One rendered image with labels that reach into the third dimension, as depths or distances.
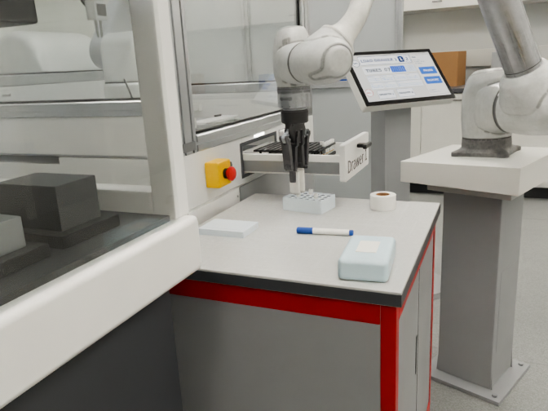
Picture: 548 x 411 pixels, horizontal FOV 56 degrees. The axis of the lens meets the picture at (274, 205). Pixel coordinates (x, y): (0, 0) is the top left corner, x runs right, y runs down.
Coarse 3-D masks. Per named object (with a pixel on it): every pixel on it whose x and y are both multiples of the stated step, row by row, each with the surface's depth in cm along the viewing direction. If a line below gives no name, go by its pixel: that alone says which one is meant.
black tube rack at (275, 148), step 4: (268, 144) 176; (272, 144) 175; (276, 144) 174; (280, 144) 175; (312, 144) 170; (316, 144) 170; (256, 148) 168; (260, 148) 168; (264, 148) 168; (268, 148) 167; (272, 148) 166; (276, 148) 166; (280, 148) 167; (312, 148) 162; (316, 148) 162; (260, 152) 167; (268, 152) 177; (272, 152) 176; (276, 152) 176; (280, 152) 175; (312, 152) 172; (332, 152) 170
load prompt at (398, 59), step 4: (368, 56) 245; (372, 56) 246; (376, 56) 247; (380, 56) 247; (384, 56) 248; (388, 56) 249; (392, 56) 250; (396, 56) 251; (400, 56) 252; (404, 56) 253; (408, 56) 253; (360, 60) 242; (364, 60) 243; (368, 60) 244; (372, 60) 244; (376, 60) 245; (380, 60) 246; (384, 60) 247; (388, 60) 248; (392, 60) 249; (396, 60) 249; (400, 60) 250; (404, 60) 251; (408, 60) 252; (360, 64) 241; (364, 64) 241; (368, 64) 242; (372, 64) 243
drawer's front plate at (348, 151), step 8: (360, 136) 164; (368, 136) 173; (344, 144) 149; (352, 144) 156; (344, 152) 148; (352, 152) 156; (360, 152) 165; (368, 152) 175; (344, 160) 149; (352, 160) 157; (360, 160) 166; (368, 160) 175; (344, 168) 150; (352, 168) 157; (360, 168) 166; (344, 176) 150
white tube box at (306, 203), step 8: (304, 192) 151; (320, 192) 149; (288, 200) 145; (296, 200) 144; (304, 200) 142; (312, 200) 143; (320, 200) 142; (328, 200) 143; (288, 208) 146; (296, 208) 145; (304, 208) 143; (312, 208) 142; (320, 208) 140; (328, 208) 144
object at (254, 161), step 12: (264, 144) 182; (336, 144) 176; (252, 156) 163; (264, 156) 161; (276, 156) 159; (312, 156) 155; (324, 156) 153; (336, 156) 152; (252, 168) 163; (264, 168) 162; (276, 168) 160; (312, 168) 155; (324, 168) 154; (336, 168) 152
